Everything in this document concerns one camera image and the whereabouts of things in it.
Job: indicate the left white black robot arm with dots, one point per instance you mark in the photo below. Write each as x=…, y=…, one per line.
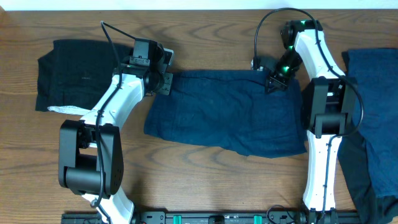
x=90, y=161

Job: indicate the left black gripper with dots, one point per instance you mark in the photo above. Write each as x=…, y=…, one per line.
x=168, y=83

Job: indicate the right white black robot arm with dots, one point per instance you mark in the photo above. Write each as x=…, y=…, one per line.
x=327, y=105

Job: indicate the navy blue clothes pile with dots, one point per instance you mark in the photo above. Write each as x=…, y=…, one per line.
x=368, y=158

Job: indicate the navy blue shorts garment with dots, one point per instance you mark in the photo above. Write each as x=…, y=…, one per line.
x=229, y=109

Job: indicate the black shorts garment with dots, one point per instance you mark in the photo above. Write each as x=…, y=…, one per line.
x=74, y=76

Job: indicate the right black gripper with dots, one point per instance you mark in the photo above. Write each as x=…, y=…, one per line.
x=274, y=81

